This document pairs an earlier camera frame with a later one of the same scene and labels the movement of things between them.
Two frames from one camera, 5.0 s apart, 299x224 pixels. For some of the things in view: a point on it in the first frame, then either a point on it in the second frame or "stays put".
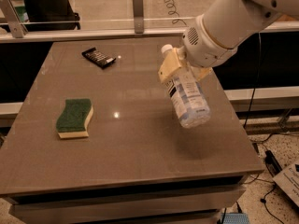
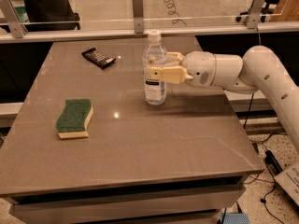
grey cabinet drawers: (184, 203) stays put
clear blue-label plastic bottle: (189, 95) → (154, 55)
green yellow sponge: (72, 122) stays put
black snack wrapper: (97, 57) stays put
